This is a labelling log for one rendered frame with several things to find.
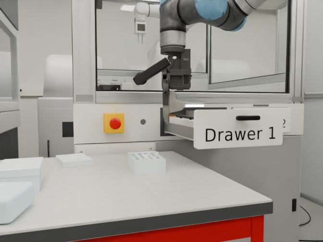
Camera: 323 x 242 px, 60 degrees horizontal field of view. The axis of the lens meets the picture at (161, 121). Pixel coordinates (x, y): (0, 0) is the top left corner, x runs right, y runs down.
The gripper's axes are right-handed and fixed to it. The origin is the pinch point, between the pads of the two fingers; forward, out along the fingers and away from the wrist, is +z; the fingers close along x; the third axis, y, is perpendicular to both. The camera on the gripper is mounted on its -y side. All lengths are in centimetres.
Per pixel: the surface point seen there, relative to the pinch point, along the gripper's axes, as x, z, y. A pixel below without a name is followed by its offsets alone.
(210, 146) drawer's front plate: -2.7, 7.6, 13.0
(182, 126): 9.5, 3.2, 5.2
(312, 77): 200, -29, 131
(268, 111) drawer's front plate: 4.2, -1.9, 30.9
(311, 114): 198, 7, 131
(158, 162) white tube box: -8.6, 11.2, -1.2
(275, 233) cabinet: 47, 55, 48
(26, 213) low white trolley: -37.2, 14.0, -21.5
